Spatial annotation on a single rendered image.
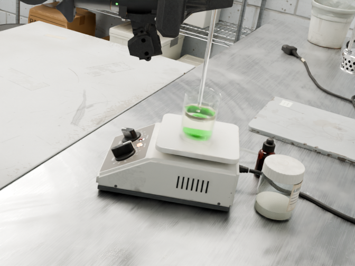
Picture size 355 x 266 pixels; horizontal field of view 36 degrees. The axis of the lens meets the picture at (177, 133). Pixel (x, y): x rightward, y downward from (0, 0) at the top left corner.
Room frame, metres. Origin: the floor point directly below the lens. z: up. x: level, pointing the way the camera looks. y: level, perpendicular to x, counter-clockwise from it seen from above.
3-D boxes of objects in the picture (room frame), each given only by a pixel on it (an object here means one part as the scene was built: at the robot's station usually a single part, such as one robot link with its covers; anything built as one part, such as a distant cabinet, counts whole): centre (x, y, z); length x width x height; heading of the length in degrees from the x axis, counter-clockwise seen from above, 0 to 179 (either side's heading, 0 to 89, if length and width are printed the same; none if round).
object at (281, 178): (0.70, -0.16, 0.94); 0.06 x 0.06 x 0.08
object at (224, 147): (0.73, -0.03, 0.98); 0.12 x 0.12 x 0.01; 89
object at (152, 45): (0.71, 0.07, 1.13); 0.07 x 0.06 x 0.07; 8
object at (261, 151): (0.80, -0.15, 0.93); 0.03 x 0.03 x 0.07
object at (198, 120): (0.72, -0.03, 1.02); 0.06 x 0.05 x 0.08; 19
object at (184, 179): (0.73, -0.01, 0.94); 0.22 x 0.13 x 0.08; 89
